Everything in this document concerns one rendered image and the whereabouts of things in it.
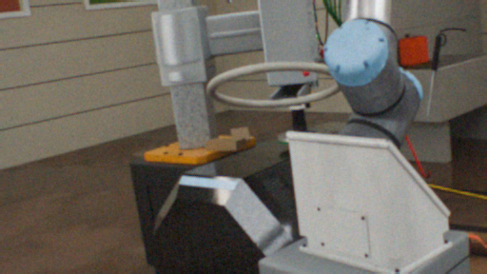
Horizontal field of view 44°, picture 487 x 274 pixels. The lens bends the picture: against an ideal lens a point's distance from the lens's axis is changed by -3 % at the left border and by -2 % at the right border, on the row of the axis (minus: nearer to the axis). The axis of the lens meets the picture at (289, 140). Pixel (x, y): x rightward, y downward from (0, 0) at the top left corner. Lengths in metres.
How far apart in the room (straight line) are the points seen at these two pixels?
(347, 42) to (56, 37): 7.59
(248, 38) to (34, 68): 5.59
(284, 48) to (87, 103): 6.50
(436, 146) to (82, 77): 5.23
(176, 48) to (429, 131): 2.96
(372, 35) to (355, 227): 0.44
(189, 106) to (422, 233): 2.22
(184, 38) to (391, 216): 2.20
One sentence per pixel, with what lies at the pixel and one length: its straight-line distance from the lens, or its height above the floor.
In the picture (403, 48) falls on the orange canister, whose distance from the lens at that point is 5.92.
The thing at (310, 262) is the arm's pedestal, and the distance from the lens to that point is 1.55.
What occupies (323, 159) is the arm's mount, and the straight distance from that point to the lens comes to 1.47.
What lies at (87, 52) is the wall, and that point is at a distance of 9.05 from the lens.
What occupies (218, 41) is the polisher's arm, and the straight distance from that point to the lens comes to 3.42.
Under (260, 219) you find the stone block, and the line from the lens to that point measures 2.38.
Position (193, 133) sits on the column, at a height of 0.87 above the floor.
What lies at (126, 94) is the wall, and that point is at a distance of 9.35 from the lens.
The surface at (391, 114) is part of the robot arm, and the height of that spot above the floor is 1.19.
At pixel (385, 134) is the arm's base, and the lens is 1.52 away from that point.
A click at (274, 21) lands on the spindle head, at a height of 1.43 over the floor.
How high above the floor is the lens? 1.45
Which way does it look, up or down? 11 degrees down
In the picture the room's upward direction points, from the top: 7 degrees counter-clockwise
